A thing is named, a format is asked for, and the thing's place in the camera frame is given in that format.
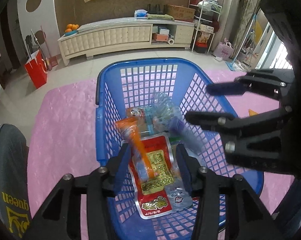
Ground large cracker pack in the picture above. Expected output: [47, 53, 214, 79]
[168, 117, 206, 154]

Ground red green-label snack bag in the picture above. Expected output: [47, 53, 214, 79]
[128, 133, 174, 220]

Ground orange sausage snack packet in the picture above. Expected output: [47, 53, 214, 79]
[115, 116, 157, 182]

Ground blue-end cookie packet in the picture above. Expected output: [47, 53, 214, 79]
[126, 107, 145, 125]

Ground small cracker pack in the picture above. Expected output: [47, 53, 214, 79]
[164, 157, 193, 212]

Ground blue clear snack bag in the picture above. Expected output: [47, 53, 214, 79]
[144, 91, 185, 134]

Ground blue mop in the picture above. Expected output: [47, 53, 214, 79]
[225, 12, 257, 72]

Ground pink gift bag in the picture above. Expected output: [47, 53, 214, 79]
[213, 38, 234, 61]

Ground white metal shelf rack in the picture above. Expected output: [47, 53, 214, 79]
[188, 0, 222, 53]

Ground cardboard box on cabinet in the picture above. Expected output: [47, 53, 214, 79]
[166, 5, 195, 22]

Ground green folded cloth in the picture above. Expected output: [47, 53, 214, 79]
[147, 14, 174, 21]

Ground blue tissue pack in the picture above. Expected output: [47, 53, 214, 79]
[134, 9, 148, 18]

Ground red paper bag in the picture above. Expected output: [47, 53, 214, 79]
[24, 50, 48, 89]

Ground cream TV cabinet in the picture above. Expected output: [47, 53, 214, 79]
[58, 17, 194, 65]

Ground oranges on plate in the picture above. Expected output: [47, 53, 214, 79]
[65, 24, 80, 33]

